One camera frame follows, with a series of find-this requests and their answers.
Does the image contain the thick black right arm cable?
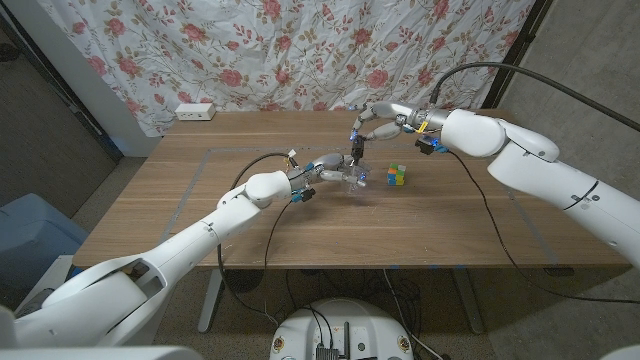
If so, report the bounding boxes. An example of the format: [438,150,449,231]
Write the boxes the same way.
[428,61,640,134]

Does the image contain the floral print backdrop cloth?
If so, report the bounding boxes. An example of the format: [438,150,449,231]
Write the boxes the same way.
[37,0,536,139]

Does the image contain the blue plastic bin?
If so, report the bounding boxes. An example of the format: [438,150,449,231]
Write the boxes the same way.
[0,192,90,296]

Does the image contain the white floor platform blue pads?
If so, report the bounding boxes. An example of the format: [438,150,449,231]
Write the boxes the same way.
[14,254,84,311]

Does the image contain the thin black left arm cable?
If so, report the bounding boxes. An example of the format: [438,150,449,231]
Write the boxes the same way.
[263,200,294,314]

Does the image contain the black backdrop stand pole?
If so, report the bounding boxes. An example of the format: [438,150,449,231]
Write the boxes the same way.
[480,0,554,110]

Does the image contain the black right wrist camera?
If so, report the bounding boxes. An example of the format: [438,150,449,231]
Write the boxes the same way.
[415,133,449,156]

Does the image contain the white power strip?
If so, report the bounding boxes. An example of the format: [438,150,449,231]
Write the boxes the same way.
[174,102,217,122]

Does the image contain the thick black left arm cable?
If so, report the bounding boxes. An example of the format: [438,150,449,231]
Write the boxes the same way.
[217,152,294,329]

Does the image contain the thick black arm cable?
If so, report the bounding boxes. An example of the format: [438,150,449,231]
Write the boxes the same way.
[217,152,294,329]
[428,61,640,134]

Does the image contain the black slanted wall bar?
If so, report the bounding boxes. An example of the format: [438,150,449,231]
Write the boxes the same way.
[0,7,125,164]

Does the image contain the black trigger sprayer head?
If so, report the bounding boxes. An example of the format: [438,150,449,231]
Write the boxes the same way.
[350,134,366,164]

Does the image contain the black round floor base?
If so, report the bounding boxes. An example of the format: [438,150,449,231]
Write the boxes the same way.
[224,268,265,295]

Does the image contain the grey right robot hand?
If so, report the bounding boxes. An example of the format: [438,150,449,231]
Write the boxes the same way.
[348,101,451,144]

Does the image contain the white table leg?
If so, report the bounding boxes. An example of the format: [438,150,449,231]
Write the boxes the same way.
[452,267,485,335]
[197,268,226,335]

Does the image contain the multicoloured Rubik's cube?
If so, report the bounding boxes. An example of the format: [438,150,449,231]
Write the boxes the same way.
[386,162,407,187]

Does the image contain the white robot torso base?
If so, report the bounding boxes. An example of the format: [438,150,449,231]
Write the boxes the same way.
[268,298,415,360]

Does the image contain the clear plastic spray bottle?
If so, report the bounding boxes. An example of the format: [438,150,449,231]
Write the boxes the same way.
[339,154,372,195]

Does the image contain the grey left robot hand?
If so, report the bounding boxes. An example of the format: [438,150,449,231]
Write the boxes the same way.
[287,152,374,194]

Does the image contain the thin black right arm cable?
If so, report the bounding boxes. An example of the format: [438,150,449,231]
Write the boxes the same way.
[448,150,640,305]

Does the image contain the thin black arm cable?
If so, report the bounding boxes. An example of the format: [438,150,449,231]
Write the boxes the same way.
[448,150,640,305]
[263,200,294,314]

